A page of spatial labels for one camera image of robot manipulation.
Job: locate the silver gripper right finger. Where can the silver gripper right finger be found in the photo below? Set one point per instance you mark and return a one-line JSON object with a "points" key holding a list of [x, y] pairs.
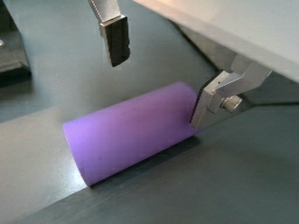
{"points": [[220, 92]]}

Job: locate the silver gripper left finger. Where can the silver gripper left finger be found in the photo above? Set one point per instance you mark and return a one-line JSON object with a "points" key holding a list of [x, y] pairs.
{"points": [[113, 29]]}

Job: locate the purple cylinder block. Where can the purple cylinder block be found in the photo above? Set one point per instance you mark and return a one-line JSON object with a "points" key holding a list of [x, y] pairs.
{"points": [[125, 133]]}

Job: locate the dark grey cradle stand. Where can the dark grey cradle stand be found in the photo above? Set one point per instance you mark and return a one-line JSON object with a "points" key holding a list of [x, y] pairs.
{"points": [[13, 61]]}

